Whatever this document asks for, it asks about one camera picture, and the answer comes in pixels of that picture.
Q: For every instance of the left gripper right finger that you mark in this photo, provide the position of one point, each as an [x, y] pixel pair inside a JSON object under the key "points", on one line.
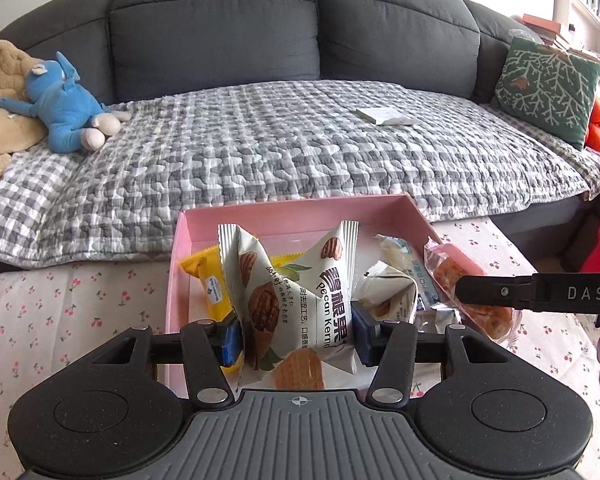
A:
{"points": [[390, 346]]}

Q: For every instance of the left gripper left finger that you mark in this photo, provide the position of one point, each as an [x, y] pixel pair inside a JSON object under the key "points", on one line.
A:
{"points": [[207, 347]]}

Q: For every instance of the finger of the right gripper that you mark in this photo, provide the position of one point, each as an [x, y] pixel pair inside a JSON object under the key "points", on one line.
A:
{"points": [[495, 291]]}

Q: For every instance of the white nut snack bag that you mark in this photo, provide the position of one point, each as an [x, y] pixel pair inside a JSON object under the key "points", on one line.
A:
{"points": [[387, 293]]}

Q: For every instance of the white pecan kernel bag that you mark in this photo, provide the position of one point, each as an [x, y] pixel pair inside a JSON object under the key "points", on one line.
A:
{"points": [[295, 317]]}

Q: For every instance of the yellow cracker packet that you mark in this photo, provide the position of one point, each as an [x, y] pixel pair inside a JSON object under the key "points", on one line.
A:
{"points": [[212, 284]]}

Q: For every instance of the clear bread packet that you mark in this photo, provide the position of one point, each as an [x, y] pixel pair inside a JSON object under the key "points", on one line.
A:
{"points": [[402, 256]]}

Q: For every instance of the pink and silver box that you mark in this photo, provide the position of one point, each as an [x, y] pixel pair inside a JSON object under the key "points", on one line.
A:
{"points": [[287, 229]]}

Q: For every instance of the orange plush pumpkin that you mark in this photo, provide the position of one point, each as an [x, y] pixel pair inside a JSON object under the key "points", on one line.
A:
{"points": [[592, 135]]}

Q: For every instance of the cherry print tablecloth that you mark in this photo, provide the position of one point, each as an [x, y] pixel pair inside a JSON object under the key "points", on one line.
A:
{"points": [[49, 318]]}

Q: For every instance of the grey checkered quilt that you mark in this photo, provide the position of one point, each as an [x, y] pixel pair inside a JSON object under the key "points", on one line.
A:
{"points": [[283, 140]]}

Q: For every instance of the green patterned cushion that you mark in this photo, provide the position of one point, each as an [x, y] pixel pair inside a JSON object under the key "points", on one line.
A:
{"points": [[549, 88]]}

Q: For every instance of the white packet on quilt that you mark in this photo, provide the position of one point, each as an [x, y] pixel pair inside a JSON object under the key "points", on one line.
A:
{"points": [[384, 116]]}

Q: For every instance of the blue plush toy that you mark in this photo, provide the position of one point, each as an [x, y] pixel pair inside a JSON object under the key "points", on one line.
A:
{"points": [[72, 115]]}

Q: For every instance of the dark grey sofa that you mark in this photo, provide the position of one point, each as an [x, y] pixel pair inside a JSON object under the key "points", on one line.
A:
{"points": [[140, 50]]}

